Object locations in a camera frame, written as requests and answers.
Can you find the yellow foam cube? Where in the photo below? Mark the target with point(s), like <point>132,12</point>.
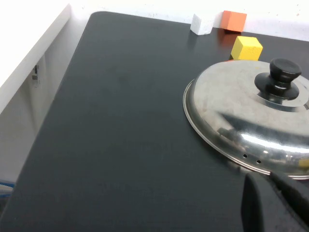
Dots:
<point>246,48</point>

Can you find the white foam cube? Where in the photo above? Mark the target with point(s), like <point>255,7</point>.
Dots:
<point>199,25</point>

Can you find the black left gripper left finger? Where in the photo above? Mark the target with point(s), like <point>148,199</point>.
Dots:
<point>260,207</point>

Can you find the steel pot lid black knob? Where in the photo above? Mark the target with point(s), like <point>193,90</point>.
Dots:
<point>231,101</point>

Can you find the small metal wall bracket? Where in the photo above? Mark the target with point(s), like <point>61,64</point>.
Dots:
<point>35,73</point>

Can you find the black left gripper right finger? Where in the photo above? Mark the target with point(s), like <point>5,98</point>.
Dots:
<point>292,193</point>

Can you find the orange foam cube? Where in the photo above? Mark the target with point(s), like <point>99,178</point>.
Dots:
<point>233,21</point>

